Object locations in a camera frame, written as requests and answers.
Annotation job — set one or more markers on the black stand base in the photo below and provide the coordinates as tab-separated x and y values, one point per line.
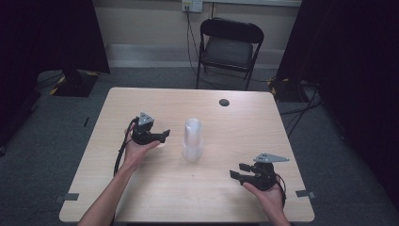
287	91
75	84

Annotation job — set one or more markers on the black table grommet cap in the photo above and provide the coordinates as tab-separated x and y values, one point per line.
224	102

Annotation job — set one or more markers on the person's left hand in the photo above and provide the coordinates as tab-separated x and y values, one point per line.
136	153

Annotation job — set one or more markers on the white wall socket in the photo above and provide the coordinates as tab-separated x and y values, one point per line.
192	5

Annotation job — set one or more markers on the person's right hand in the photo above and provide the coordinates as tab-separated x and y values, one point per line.
268	199

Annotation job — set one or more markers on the black curtain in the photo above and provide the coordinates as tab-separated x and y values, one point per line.
354	78
47	37

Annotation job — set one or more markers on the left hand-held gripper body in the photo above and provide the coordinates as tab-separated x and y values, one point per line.
142	133

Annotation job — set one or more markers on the grey tape strip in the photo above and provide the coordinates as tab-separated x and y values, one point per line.
305	193
69	197

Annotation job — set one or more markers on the stack of clear plastic cups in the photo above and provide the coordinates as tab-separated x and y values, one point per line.
192	141

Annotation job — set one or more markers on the black folding chair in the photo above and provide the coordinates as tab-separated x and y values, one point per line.
229	51

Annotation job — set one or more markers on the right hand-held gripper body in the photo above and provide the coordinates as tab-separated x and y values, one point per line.
262	179

